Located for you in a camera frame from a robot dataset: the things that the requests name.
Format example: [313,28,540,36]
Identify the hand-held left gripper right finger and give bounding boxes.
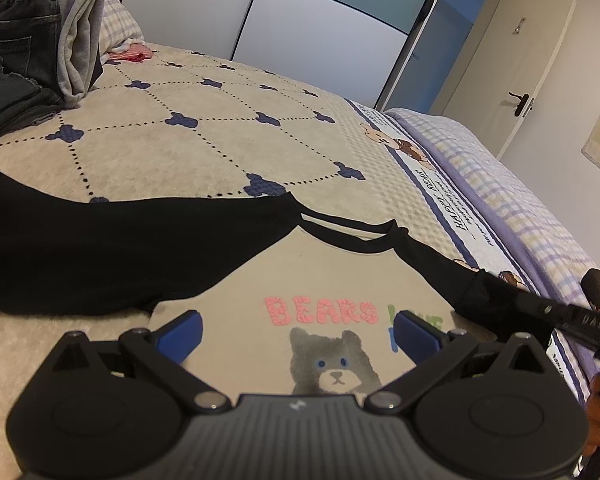
[365,310,548,414]

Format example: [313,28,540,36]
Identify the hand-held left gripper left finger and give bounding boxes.
[40,310,232,414]

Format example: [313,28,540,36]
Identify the black and beige bear shirt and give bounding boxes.
[0,160,556,398]

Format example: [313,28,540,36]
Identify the purple plaid quilt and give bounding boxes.
[382,106,600,376]

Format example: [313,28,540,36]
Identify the beige bear print blanket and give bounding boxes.
[0,42,596,480]

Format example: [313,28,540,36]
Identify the white room door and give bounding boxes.
[442,0,579,162]

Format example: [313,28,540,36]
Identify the pink cloth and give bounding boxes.
[105,42,154,64]

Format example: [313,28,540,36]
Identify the dark grey garment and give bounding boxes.
[0,55,65,142]

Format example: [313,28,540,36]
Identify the folded grey garment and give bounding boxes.
[55,0,109,109]

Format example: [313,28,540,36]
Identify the plaid pillow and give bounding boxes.
[0,0,147,53]

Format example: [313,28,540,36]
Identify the white and teal wardrobe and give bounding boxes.
[120,0,458,111]

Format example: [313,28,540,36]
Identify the folded dark jeans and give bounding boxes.
[0,0,63,92]

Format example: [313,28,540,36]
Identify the black door handle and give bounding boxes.
[508,90,535,119]

